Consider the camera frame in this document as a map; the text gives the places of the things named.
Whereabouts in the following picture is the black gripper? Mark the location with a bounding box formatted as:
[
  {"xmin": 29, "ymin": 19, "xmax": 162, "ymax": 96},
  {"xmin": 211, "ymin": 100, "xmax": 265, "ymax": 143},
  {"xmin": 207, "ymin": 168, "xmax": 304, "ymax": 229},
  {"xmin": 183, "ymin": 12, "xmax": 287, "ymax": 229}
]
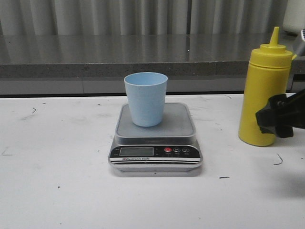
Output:
[{"xmin": 255, "ymin": 89, "xmax": 305, "ymax": 138}]

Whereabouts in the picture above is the yellow squeeze bottle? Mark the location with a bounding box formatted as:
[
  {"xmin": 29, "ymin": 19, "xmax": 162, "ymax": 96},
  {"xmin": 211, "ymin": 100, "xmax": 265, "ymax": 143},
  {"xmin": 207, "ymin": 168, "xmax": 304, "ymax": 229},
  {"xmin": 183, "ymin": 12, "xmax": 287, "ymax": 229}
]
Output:
[{"xmin": 238, "ymin": 26, "xmax": 296, "ymax": 146}]

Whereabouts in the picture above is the light blue plastic cup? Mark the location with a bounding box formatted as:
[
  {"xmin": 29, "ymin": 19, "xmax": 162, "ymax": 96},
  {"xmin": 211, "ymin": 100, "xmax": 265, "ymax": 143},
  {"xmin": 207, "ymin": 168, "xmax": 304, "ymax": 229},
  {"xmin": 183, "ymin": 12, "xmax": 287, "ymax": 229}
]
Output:
[{"xmin": 124, "ymin": 72, "xmax": 168, "ymax": 127}]

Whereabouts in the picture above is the silver digital kitchen scale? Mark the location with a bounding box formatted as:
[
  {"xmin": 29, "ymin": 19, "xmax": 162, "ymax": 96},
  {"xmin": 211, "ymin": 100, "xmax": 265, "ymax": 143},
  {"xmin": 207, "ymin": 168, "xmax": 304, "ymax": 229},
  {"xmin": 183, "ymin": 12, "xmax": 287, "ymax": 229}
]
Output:
[{"xmin": 108, "ymin": 103, "xmax": 203, "ymax": 177}]

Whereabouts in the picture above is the white container in background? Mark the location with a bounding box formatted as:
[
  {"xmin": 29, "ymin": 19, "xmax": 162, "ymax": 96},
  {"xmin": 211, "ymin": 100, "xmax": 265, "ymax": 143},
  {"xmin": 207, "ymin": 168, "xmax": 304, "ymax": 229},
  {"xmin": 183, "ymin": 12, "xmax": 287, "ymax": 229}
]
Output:
[{"xmin": 282, "ymin": 0, "xmax": 305, "ymax": 35}]

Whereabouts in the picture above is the grey stone counter ledge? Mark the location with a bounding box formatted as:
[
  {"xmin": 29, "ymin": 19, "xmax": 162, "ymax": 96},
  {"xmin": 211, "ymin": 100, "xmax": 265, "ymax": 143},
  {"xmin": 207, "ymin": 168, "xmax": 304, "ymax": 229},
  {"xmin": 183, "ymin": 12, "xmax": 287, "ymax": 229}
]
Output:
[{"xmin": 0, "ymin": 33, "xmax": 305, "ymax": 96}]

